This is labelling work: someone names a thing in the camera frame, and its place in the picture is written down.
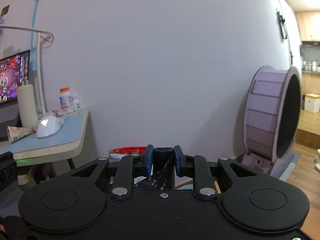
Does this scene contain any white computer mouse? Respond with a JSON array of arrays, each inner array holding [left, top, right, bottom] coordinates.
[[36, 115, 65, 138]]

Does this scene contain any white orange-capped pill bottle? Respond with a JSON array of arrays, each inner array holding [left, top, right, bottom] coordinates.
[[59, 87, 74, 113]]

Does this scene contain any purple cat exercise wheel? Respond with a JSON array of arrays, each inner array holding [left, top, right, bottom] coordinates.
[[243, 66, 302, 163]]

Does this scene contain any white box with yellow lid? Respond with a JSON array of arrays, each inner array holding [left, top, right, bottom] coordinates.
[[304, 94, 320, 113]]

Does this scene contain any computer monitor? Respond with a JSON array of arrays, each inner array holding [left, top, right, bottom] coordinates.
[[0, 50, 30, 103]]

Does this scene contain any paper towel roll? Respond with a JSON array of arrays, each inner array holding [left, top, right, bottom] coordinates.
[[17, 81, 39, 128]]

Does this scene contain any red snack bag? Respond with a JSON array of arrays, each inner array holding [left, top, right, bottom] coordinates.
[[109, 146, 146, 154]]

